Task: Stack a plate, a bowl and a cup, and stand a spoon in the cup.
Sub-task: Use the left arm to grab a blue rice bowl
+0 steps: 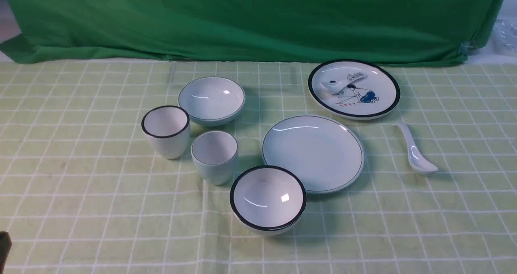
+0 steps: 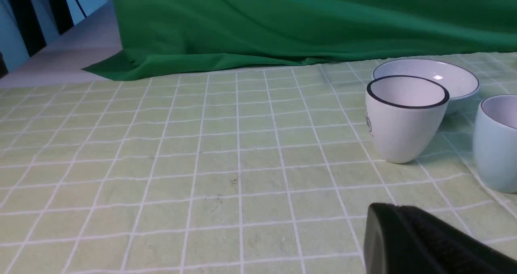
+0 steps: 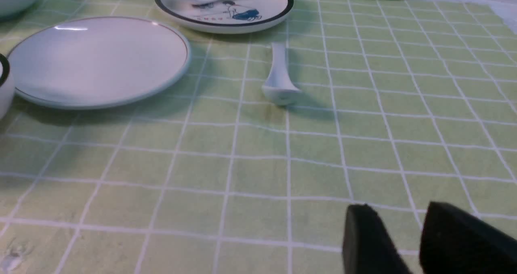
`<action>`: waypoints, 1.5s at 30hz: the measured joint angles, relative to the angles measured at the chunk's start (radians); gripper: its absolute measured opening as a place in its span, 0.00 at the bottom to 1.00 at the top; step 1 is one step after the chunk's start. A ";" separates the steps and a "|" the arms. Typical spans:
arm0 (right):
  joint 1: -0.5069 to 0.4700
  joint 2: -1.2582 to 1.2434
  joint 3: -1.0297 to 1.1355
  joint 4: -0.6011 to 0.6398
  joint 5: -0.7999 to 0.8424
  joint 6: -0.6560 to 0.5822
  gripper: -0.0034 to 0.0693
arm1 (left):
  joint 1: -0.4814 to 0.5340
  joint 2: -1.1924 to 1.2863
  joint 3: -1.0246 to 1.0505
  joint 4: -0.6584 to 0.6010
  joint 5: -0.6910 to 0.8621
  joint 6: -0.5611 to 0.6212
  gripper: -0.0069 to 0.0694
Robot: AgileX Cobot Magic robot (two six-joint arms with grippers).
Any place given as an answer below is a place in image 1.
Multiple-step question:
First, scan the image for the pale green cup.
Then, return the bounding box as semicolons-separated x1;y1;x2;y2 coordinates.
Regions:
191;131;238;185

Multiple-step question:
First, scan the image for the pale green rimmed bowl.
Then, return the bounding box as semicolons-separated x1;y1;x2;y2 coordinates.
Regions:
178;76;246;127

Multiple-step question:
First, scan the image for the white ceramic spoon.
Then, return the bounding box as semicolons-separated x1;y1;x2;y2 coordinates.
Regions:
396;121;438;176

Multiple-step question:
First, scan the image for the white black-rimmed bowl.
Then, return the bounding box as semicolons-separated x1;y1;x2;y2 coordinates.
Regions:
229;165;308;236

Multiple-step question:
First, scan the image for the pale green plate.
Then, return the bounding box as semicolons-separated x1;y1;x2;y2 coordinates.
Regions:
262;114;366;194

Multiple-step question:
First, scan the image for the white black-rimmed cup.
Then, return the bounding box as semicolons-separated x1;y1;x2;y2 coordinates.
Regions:
141;105;191;160

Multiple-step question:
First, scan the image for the white illustrated black-rimmed plate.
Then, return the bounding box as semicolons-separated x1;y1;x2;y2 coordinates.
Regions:
308;60;401;120

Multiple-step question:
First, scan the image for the green backdrop cloth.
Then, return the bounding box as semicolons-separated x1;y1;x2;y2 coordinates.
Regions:
1;0;503;67

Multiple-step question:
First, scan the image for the green checkered tablecloth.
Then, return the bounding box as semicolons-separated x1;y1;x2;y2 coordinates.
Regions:
0;61;517;274

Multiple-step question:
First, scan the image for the metal clip on backdrop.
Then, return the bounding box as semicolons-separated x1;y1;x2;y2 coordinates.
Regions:
458;41;479;56

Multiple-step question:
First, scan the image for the clear plastic bag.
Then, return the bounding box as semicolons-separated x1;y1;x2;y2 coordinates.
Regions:
493;19;517;57

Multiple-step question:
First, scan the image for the dark object at left edge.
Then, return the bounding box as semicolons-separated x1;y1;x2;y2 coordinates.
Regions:
0;231;13;274

